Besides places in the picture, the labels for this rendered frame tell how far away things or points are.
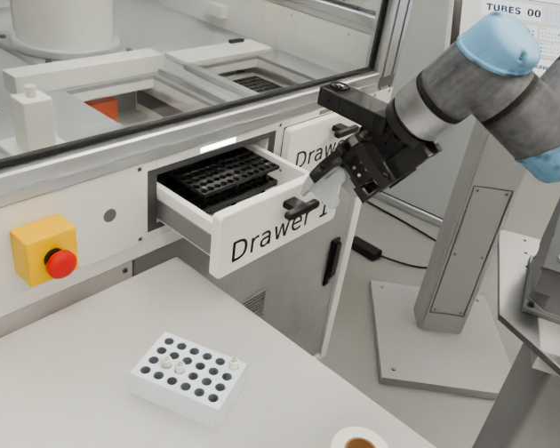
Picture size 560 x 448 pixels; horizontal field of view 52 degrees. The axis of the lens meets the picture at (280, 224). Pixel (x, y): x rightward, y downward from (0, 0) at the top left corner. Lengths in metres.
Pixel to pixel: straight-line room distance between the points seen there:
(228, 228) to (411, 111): 0.31
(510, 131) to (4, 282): 0.66
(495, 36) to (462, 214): 1.23
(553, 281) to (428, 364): 1.00
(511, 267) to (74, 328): 0.79
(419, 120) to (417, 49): 1.96
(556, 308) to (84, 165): 0.78
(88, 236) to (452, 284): 1.36
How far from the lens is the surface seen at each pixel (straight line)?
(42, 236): 0.79
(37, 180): 0.81
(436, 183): 2.73
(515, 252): 1.23
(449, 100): 0.66
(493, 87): 0.65
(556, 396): 1.12
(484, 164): 1.76
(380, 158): 0.74
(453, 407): 1.93
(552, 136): 0.67
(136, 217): 0.93
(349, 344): 2.00
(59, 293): 0.94
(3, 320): 0.91
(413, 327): 2.08
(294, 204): 0.88
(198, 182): 0.93
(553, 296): 1.05
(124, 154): 0.86
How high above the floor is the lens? 1.35
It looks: 32 degrees down
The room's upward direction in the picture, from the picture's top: 8 degrees clockwise
